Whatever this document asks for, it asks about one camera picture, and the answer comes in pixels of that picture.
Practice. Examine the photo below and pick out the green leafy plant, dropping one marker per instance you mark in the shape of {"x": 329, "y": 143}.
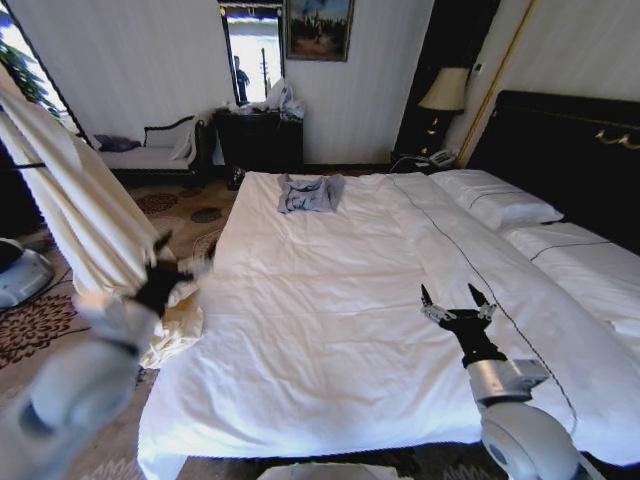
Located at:
{"x": 22, "y": 70}

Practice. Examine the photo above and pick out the person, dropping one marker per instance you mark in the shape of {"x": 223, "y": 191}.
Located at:
{"x": 241, "y": 80}

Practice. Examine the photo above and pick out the grey and white machine base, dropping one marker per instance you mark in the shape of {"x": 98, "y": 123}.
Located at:
{"x": 22, "y": 275}

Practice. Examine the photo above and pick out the white plastic bag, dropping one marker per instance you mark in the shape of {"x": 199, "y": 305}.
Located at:
{"x": 285, "y": 100}

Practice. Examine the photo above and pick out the white desk telephone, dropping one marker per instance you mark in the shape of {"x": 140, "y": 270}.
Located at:
{"x": 442, "y": 158}

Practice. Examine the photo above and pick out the white bed duvet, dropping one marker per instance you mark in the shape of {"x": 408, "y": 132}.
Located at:
{"x": 325, "y": 300}

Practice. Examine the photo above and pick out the table lamp with cream shade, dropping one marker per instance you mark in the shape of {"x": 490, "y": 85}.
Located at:
{"x": 445, "y": 92}

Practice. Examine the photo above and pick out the white robot front shell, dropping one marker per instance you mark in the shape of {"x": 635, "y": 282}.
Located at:
{"x": 327, "y": 472}

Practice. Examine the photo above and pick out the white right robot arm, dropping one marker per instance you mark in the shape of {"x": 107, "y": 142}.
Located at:
{"x": 525, "y": 440}

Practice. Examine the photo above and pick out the dark nightstand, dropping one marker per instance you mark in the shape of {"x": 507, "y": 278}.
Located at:
{"x": 410, "y": 160}

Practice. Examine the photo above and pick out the white chaise with dark frame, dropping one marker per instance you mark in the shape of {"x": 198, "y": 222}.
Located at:
{"x": 160, "y": 155}

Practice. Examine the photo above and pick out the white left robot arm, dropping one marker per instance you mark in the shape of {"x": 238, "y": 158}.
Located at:
{"x": 75, "y": 390}

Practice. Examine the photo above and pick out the purple cushion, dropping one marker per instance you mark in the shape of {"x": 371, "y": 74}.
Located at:
{"x": 117, "y": 142}

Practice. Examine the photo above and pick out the black-framed wall mirror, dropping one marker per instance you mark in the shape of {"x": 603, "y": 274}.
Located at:
{"x": 255, "y": 55}

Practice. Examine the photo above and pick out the blue-grey printed t-shirt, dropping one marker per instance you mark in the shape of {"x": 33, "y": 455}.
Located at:
{"x": 307, "y": 197}

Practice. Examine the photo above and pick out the white pillow with black stripe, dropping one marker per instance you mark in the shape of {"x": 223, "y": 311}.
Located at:
{"x": 585, "y": 270}
{"x": 495, "y": 200}

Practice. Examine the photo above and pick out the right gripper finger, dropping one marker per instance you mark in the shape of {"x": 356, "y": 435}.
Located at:
{"x": 431, "y": 305}
{"x": 481, "y": 302}

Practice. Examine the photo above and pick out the black dresser cabinet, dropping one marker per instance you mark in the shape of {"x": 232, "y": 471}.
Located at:
{"x": 260, "y": 142}

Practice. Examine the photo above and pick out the cream curtain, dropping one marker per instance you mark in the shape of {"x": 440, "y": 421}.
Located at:
{"x": 85, "y": 200}

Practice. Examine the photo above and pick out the framed landscape painting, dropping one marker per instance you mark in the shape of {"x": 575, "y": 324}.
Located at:
{"x": 319, "y": 27}

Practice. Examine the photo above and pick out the black headboard with gold ornament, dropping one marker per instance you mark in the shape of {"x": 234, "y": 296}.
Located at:
{"x": 565, "y": 150}

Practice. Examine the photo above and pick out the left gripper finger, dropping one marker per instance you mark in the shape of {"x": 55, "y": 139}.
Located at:
{"x": 161, "y": 247}
{"x": 197, "y": 267}

